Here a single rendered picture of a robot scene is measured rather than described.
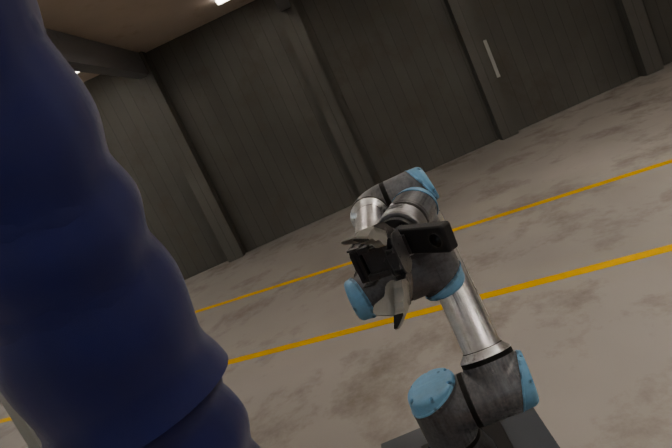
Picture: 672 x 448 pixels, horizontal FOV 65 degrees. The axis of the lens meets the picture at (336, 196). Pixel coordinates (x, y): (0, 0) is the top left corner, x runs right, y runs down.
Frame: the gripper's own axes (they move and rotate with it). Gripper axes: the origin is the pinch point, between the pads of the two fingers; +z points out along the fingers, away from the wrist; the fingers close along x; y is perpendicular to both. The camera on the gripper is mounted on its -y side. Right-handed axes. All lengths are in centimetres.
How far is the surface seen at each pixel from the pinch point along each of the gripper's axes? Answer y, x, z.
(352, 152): 319, -68, -801
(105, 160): 16.7, 31.1, 18.6
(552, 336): 22, -158, -241
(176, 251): 674, -102, -683
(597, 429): 5, -158, -156
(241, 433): 16.3, -6.0, 20.4
